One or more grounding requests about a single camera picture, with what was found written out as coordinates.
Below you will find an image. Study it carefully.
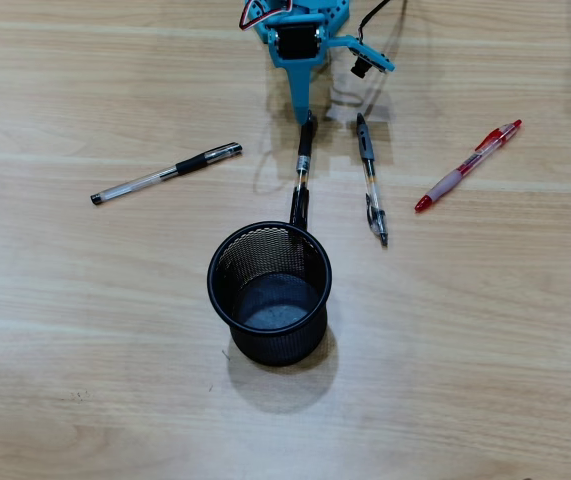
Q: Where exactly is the red white servo wire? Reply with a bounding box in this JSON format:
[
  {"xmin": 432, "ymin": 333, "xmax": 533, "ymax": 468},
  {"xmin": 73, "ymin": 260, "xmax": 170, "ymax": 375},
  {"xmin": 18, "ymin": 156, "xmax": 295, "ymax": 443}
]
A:
[{"xmin": 237, "ymin": 0, "xmax": 296, "ymax": 34}]

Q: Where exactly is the black mesh pen holder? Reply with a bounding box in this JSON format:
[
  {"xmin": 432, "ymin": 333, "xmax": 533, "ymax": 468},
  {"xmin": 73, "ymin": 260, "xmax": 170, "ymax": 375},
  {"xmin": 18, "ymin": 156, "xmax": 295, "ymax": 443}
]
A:
[{"xmin": 207, "ymin": 220, "xmax": 334, "ymax": 367}]

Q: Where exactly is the black retractable pen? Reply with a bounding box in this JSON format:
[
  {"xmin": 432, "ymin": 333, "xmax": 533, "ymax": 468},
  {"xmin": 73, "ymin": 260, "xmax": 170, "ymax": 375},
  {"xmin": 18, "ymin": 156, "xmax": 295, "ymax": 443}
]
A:
[{"xmin": 288, "ymin": 110, "xmax": 317, "ymax": 233}]

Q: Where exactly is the blue perforated robot base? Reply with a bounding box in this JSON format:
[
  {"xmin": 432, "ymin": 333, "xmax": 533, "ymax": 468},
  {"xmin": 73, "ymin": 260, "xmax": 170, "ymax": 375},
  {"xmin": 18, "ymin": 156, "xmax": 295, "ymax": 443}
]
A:
[{"xmin": 252, "ymin": 0, "xmax": 352, "ymax": 47}]

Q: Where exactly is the capped clear gel pen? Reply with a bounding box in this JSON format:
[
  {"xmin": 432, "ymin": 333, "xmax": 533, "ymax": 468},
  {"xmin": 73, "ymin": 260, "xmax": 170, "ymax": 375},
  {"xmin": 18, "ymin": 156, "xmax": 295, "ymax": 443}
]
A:
[{"xmin": 89, "ymin": 141, "xmax": 244, "ymax": 206}]

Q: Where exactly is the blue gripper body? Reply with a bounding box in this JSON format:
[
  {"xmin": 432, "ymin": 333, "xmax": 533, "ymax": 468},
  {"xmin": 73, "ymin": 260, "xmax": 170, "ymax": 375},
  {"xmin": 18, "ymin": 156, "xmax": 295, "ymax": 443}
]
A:
[{"xmin": 263, "ymin": 13, "xmax": 327, "ymax": 69}]

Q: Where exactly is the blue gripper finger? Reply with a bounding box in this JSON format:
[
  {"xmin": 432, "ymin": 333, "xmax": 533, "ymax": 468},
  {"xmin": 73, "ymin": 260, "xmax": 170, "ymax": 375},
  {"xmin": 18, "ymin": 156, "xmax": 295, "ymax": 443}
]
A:
[{"xmin": 284, "ymin": 66, "xmax": 312, "ymax": 125}]

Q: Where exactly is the red retractable pen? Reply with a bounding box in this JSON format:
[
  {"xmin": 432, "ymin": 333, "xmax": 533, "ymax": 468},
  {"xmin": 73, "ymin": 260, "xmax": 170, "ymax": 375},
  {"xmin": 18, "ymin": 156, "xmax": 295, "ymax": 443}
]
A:
[{"xmin": 413, "ymin": 118, "xmax": 523, "ymax": 214}]

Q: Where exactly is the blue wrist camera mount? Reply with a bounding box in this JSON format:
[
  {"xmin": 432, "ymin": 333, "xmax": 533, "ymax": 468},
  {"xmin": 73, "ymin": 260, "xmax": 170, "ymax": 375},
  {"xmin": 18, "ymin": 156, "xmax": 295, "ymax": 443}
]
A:
[{"xmin": 325, "ymin": 33, "xmax": 396, "ymax": 80}]

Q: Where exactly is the grey grip clear pen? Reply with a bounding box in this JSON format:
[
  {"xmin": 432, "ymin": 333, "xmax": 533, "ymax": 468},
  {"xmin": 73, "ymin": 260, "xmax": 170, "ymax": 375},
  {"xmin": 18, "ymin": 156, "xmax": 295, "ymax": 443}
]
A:
[{"xmin": 355, "ymin": 112, "xmax": 389, "ymax": 248}]

